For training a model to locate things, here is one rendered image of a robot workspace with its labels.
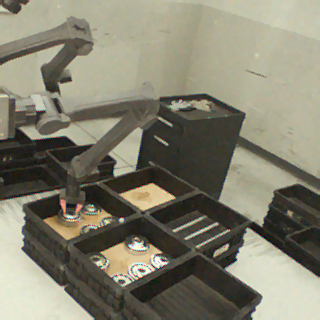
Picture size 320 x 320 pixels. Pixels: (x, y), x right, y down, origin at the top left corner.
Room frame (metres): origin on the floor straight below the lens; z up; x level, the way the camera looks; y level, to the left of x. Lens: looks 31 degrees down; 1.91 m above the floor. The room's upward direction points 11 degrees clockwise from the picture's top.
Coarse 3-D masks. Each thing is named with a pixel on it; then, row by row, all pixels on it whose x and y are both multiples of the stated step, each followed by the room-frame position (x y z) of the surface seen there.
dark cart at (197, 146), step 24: (168, 96) 3.41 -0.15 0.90; (192, 96) 3.58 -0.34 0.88; (168, 120) 3.11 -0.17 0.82; (192, 120) 2.98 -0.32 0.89; (216, 120) 3.15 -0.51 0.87; (240, 120) 3.33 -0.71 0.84; (144, 144) 3.28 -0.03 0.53; (168, 144) 3.07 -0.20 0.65; (192, 144) 3.03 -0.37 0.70; (216, 144) 3.20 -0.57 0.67; (168, 168) 3.05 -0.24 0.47; (192, 168) 3.07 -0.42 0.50; (216, 168) 3.26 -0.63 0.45; (216, 192) 3.32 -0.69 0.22
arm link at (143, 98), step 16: (96, 96) 1.32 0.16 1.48; (112, 96) 1.35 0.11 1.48; (128, 96) 1.37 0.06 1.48; (144, 96) 1.40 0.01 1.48; (48, 112) 1.19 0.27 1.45; (64, 112) 1.23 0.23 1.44; (80, 112) 1.27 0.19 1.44; (96, 112) 1.31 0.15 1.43; (112, 112) 1.35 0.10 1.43; (144, 112) 1.45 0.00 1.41; (48, 128) 1.19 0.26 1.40; (64, 128) 1.23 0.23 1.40
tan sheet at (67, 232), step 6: (102, 210) 1.73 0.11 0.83; (54, 216) 1.61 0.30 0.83; (102, 216) 1.68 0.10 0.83; (48, 222) 1.56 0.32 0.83; (54, 222) 1.56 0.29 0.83; (84, 222) 1.61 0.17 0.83; (90, 222) 1.62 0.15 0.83; (96, 222) 1.62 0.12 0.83; (54, 228) 1.52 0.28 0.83; (60, 228) 1.53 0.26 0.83; (66, 228) 1.54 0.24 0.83; (72, 228) 1.55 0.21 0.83; (78, 228) 1.55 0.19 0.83; (66, 234) 1.50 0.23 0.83; (72, 234) 1.50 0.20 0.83; (78, 234) 1.51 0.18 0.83
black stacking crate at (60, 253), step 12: (96, 192) 1.78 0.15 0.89; (36, 204) 1.54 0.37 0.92; (48, 204) 1.59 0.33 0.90; (60, 204) 1.63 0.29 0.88; (72, 204) 1.69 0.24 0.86; (108, 204) 1.72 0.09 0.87; (120, 204) 1.67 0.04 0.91; (24, 216) 1.51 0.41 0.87; (48, 216) 1.59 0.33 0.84; (120, 216) 1.67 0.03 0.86; (24, 228) 1.49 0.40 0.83; (36, 228) 1.44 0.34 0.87; (36, 240) 1.43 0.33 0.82; (48, 240) 1.38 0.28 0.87; (60, 252) 1.33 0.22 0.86
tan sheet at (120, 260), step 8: (112, 248) 1.46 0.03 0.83; (120, 248) 1.47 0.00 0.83; (152, 248) 1.51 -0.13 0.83; (112, 256) 1.41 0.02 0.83; (120, 256) 1.42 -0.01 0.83; (128, 256) 1.43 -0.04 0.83; (136, 256) 1.44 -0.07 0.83; (144, 256) 1.45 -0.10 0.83; (112, 264) 1.36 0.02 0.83; (120, 264) 1.37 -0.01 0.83; (128, 264) 1.38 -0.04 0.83; (112, 272) 1.31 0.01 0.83; (120, 272) 1.32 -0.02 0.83
